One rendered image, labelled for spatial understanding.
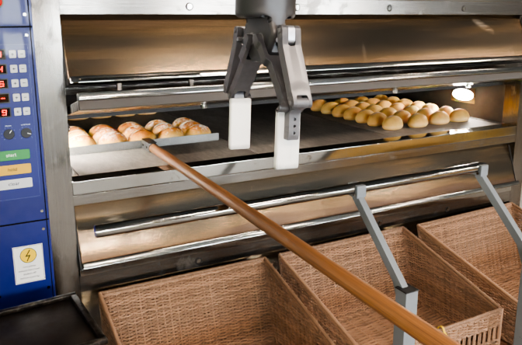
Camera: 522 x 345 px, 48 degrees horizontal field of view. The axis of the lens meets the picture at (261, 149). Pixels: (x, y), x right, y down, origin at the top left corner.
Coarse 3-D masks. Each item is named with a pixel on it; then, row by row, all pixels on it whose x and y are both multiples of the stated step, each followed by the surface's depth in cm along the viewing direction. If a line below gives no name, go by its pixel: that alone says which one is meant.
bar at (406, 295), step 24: (456, 168) 179; (480, 168) 182; (312, 192) 155; (336, 192) 158; (360, 192) 161; (168, 216) 136; (192, 216) 139; (216, 216) 142; (504, 216) 177; (384, 240) 155; (408, 288) 148; (408, 336) 149
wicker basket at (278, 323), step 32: (128, 288) 171; (160, 288) 176; (192, 288) 181; (224, 288) 186; (256, 288) 190; (288, 288) 179; (128, 320) 171; (160, 320) 175; (192, 320) 180; (224, 320) 185; (256, 320) 190; (288, 320) 182
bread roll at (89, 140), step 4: (76, 136) 194; (80, 136) 194; (84, 136) 195; (88, 136) 196; (72, 140) 193; (76, 140) 193; (80, 140) 194; (84, 140) 194; (88, 140) 195; (92, 140) 196; (72, 144) 193; (76, 144) 193; (80, 144) 193; (84, 144) 194; (88, 144) 194; (92, 144) 196
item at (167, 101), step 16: (400, 80) 191; (416, 80) 194; (432, 80) 197; (448, 80) 200; (464, 80) 204; (480, 80) 207; (496, 80) 213; (512, 80) 229; (144, 96) 151; (160, 96) 153; (176, 96) 155; (192, 96) 157; (208, 96) 159; (224, 96) 162; (256, 96) 166; (272, 96) 169; (80, 112) 151; (96, 112) 159
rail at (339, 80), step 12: (420, 72) 195; (432, 72) 197; (444, 72) 200; (456, 72) 202; (468, 72) 205; (480, 72) 207; (492, 72) 210; (504, 72) 214; (252, 84) 166; (264, 84) 167; (312, 84) 175; (324, 84) 177; (84, 96) 144; (96, 96) 146; (108, 96) 147; (120, 96) 148; (132, 96) 150
